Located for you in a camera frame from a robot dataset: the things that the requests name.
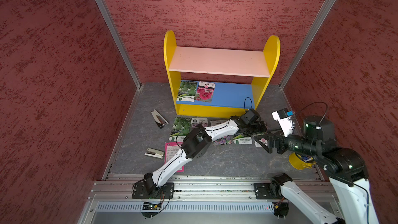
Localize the left corner aluminium post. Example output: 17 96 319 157
95 0 142 89

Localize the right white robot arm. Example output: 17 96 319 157
262 112 379 224

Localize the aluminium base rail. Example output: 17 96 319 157
88 175 341 202

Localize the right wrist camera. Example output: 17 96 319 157
272 108 295 137

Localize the corner aluminium post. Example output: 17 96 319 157
95 0 142 89
279 0 336 91

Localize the open black silver stapler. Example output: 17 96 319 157
151 110 169 129

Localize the mixed flower seed bag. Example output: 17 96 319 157
254 138 268 147

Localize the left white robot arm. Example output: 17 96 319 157
143 109 267 198

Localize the red dahlia seed bag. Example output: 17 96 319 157
194 82 216 103

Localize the right corner aluminium post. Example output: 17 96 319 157
279 0 336 91

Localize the yellow wooden shelf unit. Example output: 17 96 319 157
163 30 281 118

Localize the yellow pencil cup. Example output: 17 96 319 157
289 152 316 170

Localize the pink back-side seed bag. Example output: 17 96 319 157
165 142 184 168

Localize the pink zinnia seed bag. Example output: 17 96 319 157
210 119 233 146

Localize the green gourd bag shelf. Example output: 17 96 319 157
176 81 198 102

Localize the purple flower seed bag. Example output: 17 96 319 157
190 118 208 130

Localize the large green gourd seed bag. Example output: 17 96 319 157
169 117 191 142

